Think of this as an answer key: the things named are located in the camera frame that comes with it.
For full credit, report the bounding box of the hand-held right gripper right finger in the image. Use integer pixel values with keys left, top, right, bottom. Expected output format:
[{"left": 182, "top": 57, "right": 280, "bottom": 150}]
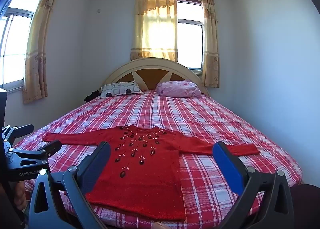
[{"left": 212, "top": 141, "right": 295, "bottom": 229}]

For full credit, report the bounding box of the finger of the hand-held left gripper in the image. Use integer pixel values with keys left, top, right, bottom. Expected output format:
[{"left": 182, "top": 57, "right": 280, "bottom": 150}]
[
  {"left": 6, "top": 140, "right": 62, "bottom": 167},
  {"left": 2, "top": 124, "right": 34, "bottom": 148}
]

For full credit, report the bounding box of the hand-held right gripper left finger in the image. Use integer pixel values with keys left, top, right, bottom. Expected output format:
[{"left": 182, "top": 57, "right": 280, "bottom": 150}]
[{"left": 28, "top": 141, "right": 112, "bottom": 229}]

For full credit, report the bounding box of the red knitted sweater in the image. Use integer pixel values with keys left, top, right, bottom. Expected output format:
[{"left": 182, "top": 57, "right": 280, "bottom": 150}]
[{"left": 42, "top": 124, "right": 260, "bottom": 222}]

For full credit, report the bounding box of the person's left hand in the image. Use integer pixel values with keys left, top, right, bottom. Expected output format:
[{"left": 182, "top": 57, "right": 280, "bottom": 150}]
[{"left": 14, "top": 181, "right": 27, "bottom": 211}]

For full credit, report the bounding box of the bed with red plaid sheet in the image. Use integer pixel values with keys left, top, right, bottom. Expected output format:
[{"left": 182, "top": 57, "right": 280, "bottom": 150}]
[{"left": 12, "top": 89, "right": 304, "bottom": 227}]

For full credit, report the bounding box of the black cloth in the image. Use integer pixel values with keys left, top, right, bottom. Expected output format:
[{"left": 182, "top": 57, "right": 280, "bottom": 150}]
[{"left": 84, "top": 90, "right": 101, "bottom": 103}]

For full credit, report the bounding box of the beige patterned curtain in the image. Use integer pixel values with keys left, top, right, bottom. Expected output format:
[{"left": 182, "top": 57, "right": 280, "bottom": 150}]
[
  {"left": 201, "top": 0, "right": 220, "bottom": 88},
  {"left": 23, "top": 0, "right": 64, "bottom": 105}
]

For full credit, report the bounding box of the white patterned pillow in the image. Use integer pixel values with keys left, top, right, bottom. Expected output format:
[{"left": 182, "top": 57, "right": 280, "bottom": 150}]
[{"left": 99, "top": 82, "right": 145, "bottom": 98}]

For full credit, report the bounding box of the pink floral pillow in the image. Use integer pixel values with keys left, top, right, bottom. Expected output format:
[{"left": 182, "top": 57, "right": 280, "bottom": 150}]
[{"left": 156, "top": 80, "right": 201, "bottom": 98}]

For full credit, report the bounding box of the cream and wood headboard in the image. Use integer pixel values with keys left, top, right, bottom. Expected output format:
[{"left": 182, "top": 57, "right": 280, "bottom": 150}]
[{"left": 102, "top": 57, "right": 209, "bottom": 95}]

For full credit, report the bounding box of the beige curtain with valance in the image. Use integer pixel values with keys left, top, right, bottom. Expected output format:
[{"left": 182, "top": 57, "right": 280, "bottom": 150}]
[{"left": 130, "top": 0, "right": 178, "bottom": 62}]

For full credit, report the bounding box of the aluminium frame window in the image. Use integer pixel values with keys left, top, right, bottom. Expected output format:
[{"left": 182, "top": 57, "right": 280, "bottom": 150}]
[
  {"left": 177, "top": 0, "right": 203, "bottom": 71},
  {"left": 0, "top": 0, "right": 47, "bottom": 91}
]

